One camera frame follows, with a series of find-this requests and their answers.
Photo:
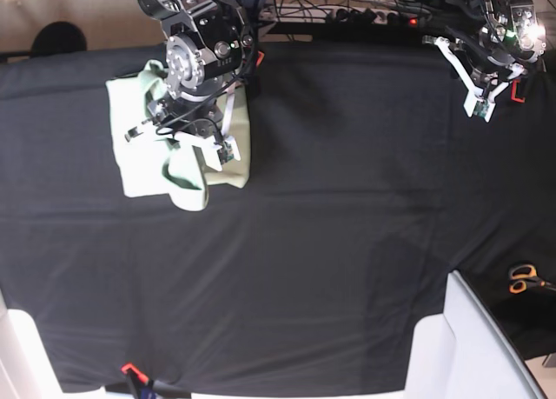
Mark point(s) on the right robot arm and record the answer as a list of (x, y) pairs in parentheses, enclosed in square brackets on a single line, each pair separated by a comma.
[(209, 51)]

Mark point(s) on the red clamp bottom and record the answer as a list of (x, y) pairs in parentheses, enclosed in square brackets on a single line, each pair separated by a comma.
[(143, 387)]

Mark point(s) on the black table cloth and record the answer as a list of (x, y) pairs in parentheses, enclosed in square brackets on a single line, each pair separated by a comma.
[(368, 185)]

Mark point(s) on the light green T-shirt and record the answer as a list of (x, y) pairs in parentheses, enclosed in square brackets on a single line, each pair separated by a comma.
[(157, 167)]

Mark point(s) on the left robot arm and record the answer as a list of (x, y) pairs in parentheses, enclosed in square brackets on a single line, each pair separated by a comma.
[(501, 51)]

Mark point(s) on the white table frame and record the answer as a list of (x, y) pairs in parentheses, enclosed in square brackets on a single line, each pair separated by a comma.
[(462, 353), (26, 370)]

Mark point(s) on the white table frame left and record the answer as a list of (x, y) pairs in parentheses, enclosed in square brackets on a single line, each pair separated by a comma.
[(26, 370)]

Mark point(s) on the white table frame right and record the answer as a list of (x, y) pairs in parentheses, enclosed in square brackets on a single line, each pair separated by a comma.
[(462, 353)]

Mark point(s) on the white power strip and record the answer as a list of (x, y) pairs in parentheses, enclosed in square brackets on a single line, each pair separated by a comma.
[(361, 16)]

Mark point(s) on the red black clamp top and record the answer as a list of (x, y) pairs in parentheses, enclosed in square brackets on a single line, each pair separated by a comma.
[(259, 58)]

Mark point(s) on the red black clamp right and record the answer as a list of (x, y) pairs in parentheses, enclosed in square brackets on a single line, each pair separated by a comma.
[(518, 91)]

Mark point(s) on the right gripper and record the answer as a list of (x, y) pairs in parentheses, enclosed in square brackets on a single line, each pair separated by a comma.
[(207, 129)]

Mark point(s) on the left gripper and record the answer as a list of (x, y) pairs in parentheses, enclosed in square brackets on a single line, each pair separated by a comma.
[(484, 77)]

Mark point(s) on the orange handled scissors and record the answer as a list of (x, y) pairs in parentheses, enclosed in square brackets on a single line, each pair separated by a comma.
[(524, 277)]

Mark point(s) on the red black clamp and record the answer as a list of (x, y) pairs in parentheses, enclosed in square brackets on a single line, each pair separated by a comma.
[(259, 58), (518, 91)]

